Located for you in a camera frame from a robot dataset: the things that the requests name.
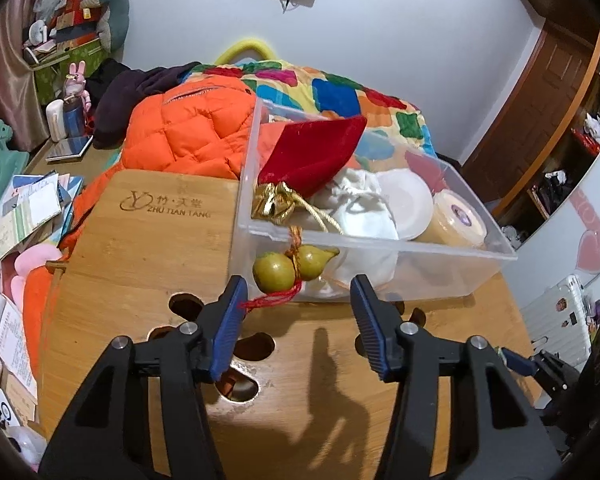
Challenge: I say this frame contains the blue water bottle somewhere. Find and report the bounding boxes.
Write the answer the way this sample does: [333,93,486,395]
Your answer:
[62,97,87,139]

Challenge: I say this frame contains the red patterned box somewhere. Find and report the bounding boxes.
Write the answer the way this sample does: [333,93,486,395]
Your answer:
[47,0,101,36]

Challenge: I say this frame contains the white ribbed suitcase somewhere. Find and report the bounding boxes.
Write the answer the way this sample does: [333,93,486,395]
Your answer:
[519,273,599,359]

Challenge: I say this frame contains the pink bunny toy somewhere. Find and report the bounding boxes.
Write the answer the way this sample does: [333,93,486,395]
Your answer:
[63,60,91,106]

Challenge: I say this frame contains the round clear plastic jar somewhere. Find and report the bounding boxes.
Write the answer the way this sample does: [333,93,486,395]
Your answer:
[420,189,489,250]

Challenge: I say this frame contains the brown wooden door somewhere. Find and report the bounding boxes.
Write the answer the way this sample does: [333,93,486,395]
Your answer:
[460,20,599,212]

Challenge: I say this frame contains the green patterned box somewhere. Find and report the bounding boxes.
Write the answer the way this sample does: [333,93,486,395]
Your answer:
[32,39,106,109]

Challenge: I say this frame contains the brown wooden shelf unit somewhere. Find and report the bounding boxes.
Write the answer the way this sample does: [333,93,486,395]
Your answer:
[495,30,600,242]

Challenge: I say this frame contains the grey tablet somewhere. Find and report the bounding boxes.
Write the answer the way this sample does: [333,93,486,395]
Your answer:
[44,134,95,163]

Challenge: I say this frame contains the colourful patchwork blanket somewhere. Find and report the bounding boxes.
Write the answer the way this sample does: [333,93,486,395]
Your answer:
[187,59,439,162]

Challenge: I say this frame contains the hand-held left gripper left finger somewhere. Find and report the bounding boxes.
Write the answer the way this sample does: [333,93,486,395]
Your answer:
[39,275,250,480]

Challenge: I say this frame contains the white drawstring pouch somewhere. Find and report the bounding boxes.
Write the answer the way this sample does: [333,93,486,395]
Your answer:
[305,167,401,301]

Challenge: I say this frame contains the pink plush slippers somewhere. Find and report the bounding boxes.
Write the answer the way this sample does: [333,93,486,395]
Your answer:
[9,249,67,302]

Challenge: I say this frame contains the white wardrobe panel pink hearts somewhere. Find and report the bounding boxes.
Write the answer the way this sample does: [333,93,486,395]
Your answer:
[519,125,600,312]

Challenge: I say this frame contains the white round plastic lid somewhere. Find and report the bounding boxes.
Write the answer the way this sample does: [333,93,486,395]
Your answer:
[377,172,434,241]

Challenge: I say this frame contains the green dinosaur toy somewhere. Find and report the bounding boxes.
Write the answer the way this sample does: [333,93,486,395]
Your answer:
[0,119,31,234]

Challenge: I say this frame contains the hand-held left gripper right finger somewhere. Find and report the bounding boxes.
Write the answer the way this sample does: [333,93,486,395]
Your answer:
[350,274,563,480]

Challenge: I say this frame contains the wooden desktop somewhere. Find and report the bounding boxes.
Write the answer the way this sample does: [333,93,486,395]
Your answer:
[39,169,544,480]

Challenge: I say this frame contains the brown curtain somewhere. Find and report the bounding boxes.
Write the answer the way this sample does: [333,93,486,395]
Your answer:
[0,0,46,154]

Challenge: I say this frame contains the orange down jacket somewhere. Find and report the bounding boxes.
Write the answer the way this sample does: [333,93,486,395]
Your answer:
[22,75,292,372]

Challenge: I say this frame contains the grey cushion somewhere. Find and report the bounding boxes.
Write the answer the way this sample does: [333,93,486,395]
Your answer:
[82,0,131,54]

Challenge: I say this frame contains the red velvet drawstring pouch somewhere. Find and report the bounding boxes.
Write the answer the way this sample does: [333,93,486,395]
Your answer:
[251,115,370,235]

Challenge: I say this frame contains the clear plastic storage box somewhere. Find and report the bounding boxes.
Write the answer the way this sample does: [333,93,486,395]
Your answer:
[228,97,519,304]

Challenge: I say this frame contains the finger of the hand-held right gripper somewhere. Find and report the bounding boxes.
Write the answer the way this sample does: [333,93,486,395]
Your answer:
[497,347,582,402]

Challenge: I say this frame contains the small white fan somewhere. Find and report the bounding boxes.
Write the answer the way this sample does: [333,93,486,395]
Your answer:
[22,19,49,49]

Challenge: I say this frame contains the green gourd ornament red cord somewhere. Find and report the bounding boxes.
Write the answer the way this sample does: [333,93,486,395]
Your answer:
[240,227,341,314]

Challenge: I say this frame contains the white plastic bottle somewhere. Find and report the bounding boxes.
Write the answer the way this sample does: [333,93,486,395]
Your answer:
[45,98,69,143]

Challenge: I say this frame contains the pile of papers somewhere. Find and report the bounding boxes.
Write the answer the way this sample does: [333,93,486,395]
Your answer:
[0,172,86,267]

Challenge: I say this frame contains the yellow foam hoop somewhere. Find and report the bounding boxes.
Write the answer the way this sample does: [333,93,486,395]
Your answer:
[214,37,279,66]

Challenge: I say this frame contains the dark purple clothing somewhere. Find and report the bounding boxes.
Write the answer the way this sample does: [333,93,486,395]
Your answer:
[87,57,201,150]

